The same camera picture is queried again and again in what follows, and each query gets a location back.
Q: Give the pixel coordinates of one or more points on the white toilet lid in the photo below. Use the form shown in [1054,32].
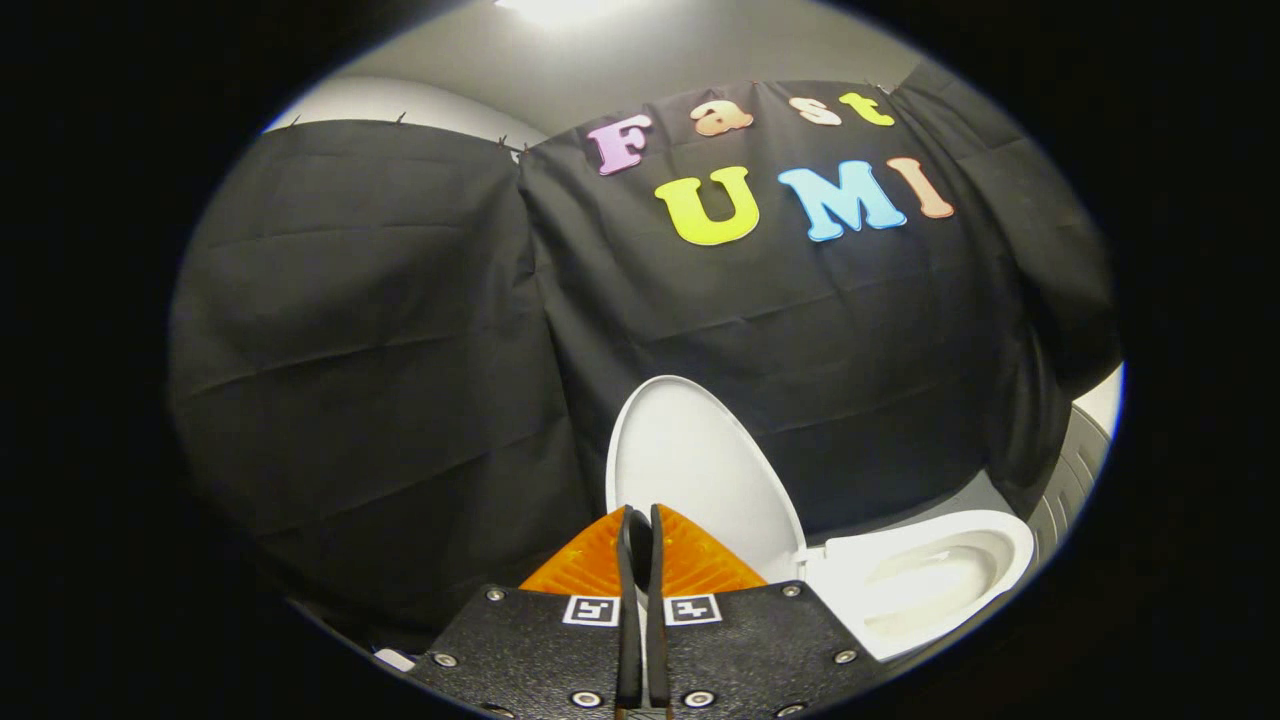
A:
[700,470]

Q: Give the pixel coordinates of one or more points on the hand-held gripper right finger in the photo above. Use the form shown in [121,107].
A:
[750,650]

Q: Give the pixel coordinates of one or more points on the white toilet bowl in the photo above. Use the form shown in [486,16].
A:
[930,580]

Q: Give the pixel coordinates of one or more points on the large ceiling light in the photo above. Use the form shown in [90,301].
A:
[560,8]

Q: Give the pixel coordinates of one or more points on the small white block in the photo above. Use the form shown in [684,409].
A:
[395,660]

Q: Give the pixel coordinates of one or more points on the black backdrop cloth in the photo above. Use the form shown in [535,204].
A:
[420,350]

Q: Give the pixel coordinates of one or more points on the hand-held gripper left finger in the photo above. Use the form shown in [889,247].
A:
[540,650]

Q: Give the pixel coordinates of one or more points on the grey ribbed bin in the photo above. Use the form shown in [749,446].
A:
[1070,490]

